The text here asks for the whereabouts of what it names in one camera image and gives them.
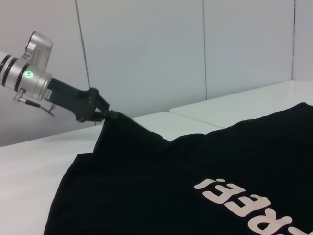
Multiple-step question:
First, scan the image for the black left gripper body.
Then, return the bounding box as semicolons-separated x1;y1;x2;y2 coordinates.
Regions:
45;77;100;123

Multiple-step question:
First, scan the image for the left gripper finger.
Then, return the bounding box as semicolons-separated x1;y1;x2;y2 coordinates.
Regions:
95;94;120;121
92;110;106;122

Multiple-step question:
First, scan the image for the black shirt with FREE print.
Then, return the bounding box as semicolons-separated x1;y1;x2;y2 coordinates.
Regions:
44;102;313;235

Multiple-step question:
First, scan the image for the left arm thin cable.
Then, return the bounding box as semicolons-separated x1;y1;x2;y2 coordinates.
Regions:
24;99;56;117

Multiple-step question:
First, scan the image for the left arm silver cable plug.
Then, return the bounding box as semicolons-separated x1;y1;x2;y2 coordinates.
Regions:
12;87;27;103

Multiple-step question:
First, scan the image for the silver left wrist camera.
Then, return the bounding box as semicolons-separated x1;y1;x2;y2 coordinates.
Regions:
23;31;54;72

